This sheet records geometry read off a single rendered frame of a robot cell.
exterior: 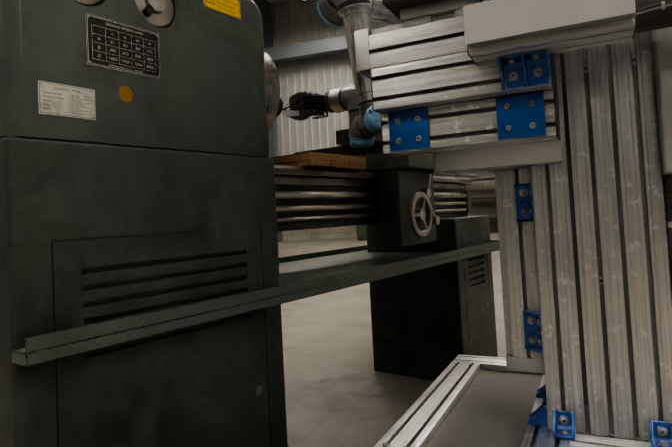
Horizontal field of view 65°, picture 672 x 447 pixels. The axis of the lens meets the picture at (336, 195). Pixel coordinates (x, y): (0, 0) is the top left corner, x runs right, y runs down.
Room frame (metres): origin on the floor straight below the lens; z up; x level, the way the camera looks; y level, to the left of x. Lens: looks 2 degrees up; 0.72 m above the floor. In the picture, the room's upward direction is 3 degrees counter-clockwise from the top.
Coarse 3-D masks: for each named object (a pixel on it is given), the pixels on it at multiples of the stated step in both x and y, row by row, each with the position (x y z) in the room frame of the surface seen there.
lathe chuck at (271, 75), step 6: (264, 54) 1.47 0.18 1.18; (270, 60) 1.47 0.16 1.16; (270, 66) 1.46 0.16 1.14; (270, 72) 1.45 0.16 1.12; (276, 72) 1.47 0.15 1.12; (270, 78) 1.44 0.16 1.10; (276, 78) 1.46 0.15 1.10; (270, 84) 1.44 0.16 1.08; (276, 84) 1.46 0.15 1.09; (270, 90) 1.44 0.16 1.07; (276, 90) 1.46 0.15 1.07; (270, 96) 1.44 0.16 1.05; (276, 96) 1.46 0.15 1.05; (270, 102) 1.44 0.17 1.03; (276, 102) 1.46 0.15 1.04; (276, 108) 1.47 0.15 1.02; (270, 114) 1.46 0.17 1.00; (276, 114) 1.48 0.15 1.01; (270, 120) 1.47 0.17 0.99; (270, 126) 1.49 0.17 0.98
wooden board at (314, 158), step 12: (276, 156) 1.61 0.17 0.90; (288, 156) 1.58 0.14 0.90; (300, 156) 1.55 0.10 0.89; (312, 156) 1.54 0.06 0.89; (324, 156) 1.58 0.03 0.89; (336, 156) 1.63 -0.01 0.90; (348, 156) 1.69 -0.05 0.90; (336, 168) 1.68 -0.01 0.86; (348, 168) 1.70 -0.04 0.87; (360, 168) 1.74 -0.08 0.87
